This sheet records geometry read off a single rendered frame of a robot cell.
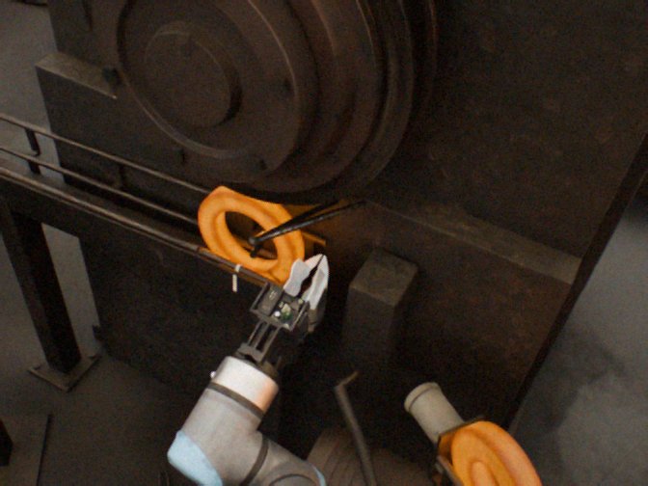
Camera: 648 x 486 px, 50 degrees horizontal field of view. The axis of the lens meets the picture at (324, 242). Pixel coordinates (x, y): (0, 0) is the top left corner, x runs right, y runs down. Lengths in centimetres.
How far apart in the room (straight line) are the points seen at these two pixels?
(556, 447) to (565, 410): 12
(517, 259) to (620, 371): 115
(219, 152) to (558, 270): 49
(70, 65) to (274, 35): 66
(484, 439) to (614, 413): 112
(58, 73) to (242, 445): 71
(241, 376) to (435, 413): 28
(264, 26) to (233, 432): 53
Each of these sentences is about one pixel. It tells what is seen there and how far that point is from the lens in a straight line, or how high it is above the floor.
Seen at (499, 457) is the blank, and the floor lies 78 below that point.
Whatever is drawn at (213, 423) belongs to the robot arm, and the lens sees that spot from 96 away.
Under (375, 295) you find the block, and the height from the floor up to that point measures 80.
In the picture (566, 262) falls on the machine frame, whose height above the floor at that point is 87.
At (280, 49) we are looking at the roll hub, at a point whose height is 119.
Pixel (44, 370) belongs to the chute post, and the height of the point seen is 1.
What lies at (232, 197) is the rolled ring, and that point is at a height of 84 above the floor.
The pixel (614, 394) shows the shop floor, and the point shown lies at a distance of 206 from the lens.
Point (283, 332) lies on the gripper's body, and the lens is 100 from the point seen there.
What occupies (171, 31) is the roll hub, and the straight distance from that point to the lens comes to 79.
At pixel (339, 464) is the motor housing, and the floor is 53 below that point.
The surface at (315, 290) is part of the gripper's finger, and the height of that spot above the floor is 75.
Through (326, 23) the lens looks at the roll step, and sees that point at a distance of 74.
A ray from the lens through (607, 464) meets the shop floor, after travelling 194.
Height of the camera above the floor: 156
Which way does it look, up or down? 46 degrees down
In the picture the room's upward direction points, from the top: 6 degrees clockwise
